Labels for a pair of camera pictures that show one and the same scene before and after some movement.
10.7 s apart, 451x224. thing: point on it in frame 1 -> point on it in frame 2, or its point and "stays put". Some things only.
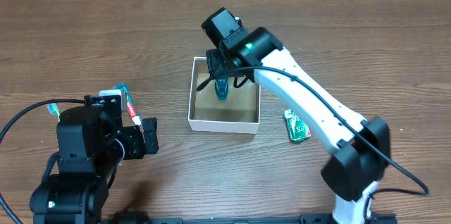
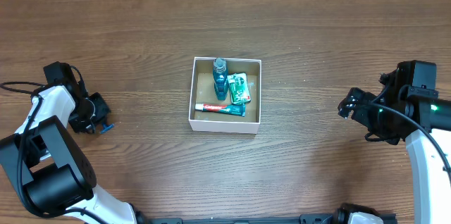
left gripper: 139,138 -> 99,110
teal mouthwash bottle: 221,88 stays put
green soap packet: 298,130 -> 239,87
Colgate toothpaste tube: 130,106 -> 239,110
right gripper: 214,61 -> 352,103
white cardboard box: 239,113 stays put
